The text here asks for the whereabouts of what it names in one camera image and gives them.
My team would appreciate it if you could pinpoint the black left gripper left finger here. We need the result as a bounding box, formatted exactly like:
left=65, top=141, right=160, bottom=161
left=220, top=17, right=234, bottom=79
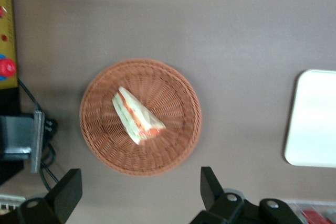
left=17, top=168, right=83, bottom=224

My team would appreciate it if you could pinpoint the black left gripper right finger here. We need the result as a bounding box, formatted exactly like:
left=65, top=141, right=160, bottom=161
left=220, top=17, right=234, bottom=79
left=193, top=166, right=245, bottom=224

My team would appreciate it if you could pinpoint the triangular sandwich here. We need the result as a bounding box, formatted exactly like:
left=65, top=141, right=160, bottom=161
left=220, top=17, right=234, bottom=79
left=112, top=85, right=167, bottom=145

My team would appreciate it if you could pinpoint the round brown wicker basket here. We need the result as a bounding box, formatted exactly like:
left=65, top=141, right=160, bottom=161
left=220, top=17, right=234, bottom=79
left=79, top=58, right=203, bottom=177

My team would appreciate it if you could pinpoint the cream rectangular tray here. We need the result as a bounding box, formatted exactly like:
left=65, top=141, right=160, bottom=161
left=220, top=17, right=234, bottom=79
left=284, top=69, right=336, bottom=168

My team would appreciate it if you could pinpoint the white ribbed device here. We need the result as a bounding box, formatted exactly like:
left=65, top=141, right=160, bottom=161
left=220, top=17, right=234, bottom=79
left=0, top=194, right=26, bottom=211

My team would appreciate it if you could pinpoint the clear acrylic bottle rack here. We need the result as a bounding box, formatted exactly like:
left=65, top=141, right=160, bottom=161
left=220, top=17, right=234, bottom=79
left=285, top=199, right=336, bottom=224

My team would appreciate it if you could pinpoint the red cola bottle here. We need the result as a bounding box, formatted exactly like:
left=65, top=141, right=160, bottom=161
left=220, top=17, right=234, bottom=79
left=301, top=208, right=333, bottom=224

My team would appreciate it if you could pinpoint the red emergency stop button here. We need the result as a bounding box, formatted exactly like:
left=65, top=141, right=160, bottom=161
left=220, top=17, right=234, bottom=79
left=0, top=54, right=16, bottom=81

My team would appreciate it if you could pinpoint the yellow control box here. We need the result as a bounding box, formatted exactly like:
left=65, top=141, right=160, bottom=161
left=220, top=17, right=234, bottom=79
left=0, top=0, right=19, bottom=90

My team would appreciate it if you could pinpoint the black cable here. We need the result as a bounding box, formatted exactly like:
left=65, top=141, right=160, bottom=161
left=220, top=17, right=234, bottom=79
left=17, top=79, right=60, bottom=192

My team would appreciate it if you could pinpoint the grey metal bracket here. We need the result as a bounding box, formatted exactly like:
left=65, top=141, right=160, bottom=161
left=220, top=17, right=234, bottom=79
left=0, top=110, right=45, bottom=174

